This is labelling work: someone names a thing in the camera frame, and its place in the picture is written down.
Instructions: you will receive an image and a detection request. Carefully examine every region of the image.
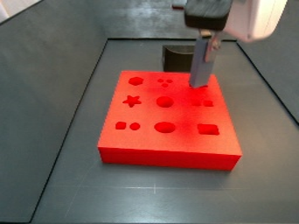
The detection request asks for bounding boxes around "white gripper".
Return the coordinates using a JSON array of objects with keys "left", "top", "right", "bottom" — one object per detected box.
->
[{"left": 205, "top": 0, "right": 287, "bottom": 62}]

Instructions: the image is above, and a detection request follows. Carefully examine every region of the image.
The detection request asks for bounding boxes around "black curved holder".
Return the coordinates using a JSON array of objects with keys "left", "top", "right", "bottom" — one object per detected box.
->
[{"left": 163, "top": 45, "right": 194, "bottom": 73}]

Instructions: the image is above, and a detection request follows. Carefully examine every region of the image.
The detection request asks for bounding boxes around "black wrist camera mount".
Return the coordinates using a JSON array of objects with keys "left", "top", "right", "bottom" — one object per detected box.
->
[{"left": 185, "top": 0, "right": 233, "bottom": 31}]

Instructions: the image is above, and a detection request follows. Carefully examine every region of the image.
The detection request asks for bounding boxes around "red shape sorting board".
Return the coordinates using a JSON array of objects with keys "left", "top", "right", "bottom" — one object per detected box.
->
[{"left": 98, "top": 71, "right": 242, "bottom": 171}]

